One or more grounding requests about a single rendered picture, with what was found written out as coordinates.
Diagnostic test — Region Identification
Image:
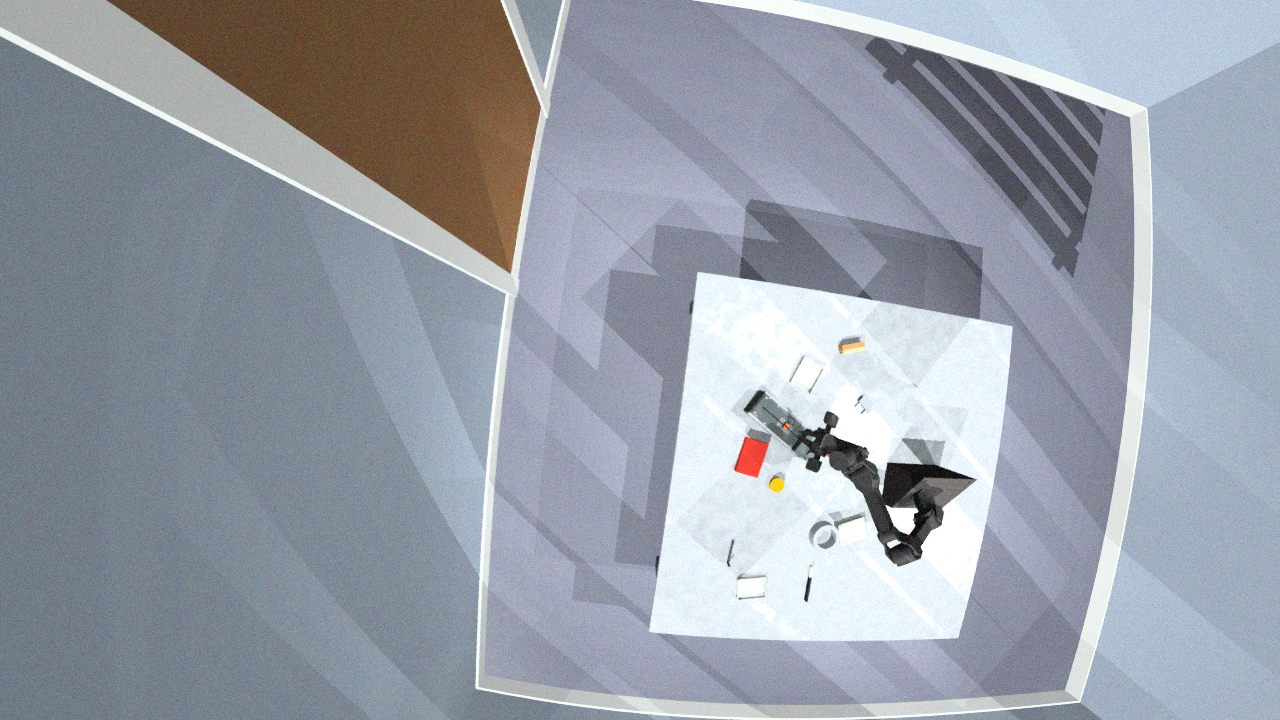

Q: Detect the red rectangular block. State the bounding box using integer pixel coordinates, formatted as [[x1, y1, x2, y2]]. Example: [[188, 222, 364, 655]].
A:
[[733, 436, 769, 477]]

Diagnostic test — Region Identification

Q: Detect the grey cylinder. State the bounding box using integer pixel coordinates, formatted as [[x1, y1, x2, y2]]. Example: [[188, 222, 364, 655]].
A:
[[808, 521, 840, 552]]

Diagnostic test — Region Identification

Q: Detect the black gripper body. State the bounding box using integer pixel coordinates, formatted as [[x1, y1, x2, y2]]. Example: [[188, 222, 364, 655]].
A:
[[805, 411, 846, 473]]

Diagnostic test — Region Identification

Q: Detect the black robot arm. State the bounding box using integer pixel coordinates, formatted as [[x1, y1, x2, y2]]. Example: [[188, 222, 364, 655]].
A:
[[813, 430, 945, 566]]

